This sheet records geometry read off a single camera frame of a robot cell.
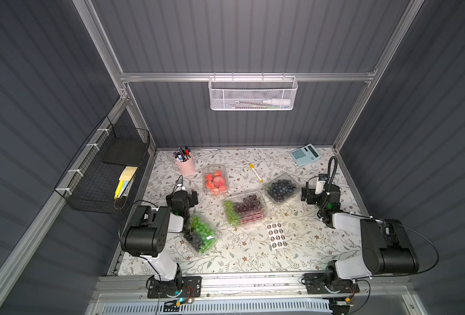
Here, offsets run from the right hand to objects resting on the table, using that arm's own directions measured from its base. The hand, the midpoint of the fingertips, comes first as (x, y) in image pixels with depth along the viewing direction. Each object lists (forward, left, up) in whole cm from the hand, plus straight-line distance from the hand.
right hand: (316, 188), depth 93 cm
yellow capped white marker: (+19, +30, -7) cm, 37 cm away
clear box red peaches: (+6, +50, -2) cm, 50 cm away
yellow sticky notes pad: (-9, +80, +21) cm, 83 cm away
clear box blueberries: (+1, +16, -2) cm, 17 cm away
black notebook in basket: (+4, +85, +22) cm, 88 cm away
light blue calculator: (+28, -2, -6) cm, 28 cm away
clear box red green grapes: (-10, +35, -2) cm, 36 cm away
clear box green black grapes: (-22, +53, -3) cm, 58 cm away
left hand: (-1, +65, -2) cm, 65 cm away
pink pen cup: (+13, +65, 0) cm, 66 cm away
